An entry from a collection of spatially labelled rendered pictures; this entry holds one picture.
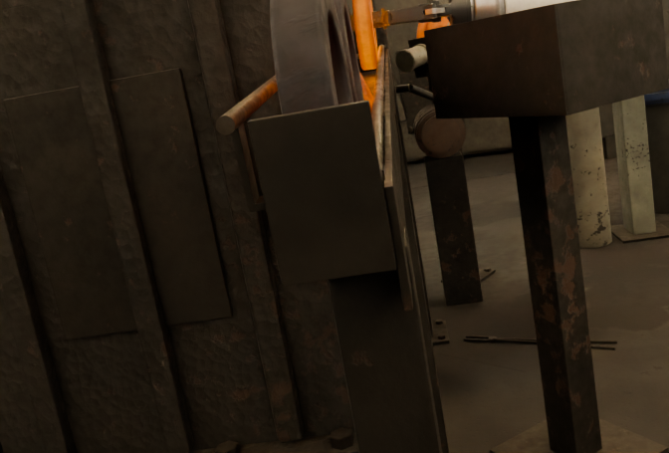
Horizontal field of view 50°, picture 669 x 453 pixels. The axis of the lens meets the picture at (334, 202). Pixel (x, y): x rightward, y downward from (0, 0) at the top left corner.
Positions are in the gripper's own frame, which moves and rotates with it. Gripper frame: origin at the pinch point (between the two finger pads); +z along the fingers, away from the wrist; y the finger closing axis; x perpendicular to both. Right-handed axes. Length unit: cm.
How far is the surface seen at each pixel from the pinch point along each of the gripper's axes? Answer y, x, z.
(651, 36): -42, -9, -39
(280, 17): -99, -3, 2
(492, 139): 276, -65, -57
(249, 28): -31.2, 0.0, 17.1
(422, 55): 53, -9, -12
